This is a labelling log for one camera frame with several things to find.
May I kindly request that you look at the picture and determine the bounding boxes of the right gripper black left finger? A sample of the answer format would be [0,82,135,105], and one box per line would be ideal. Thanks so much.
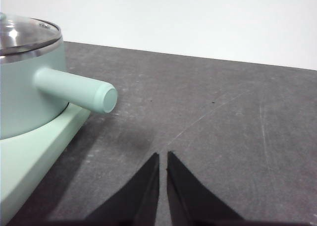
[84,152,160,224]

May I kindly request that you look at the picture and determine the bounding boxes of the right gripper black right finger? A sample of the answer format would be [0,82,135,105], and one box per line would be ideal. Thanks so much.
[166,151,243,224]

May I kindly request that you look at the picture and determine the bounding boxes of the glass lid with green knob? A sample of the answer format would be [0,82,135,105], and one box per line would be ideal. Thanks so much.
[0,12,62,57]

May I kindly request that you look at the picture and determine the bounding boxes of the mint green appliance base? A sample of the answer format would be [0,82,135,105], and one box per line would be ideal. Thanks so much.
[0,106,91,226]

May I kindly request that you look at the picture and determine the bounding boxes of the mint green pot with handle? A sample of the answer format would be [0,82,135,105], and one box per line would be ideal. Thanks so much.
[0,37,118,140]

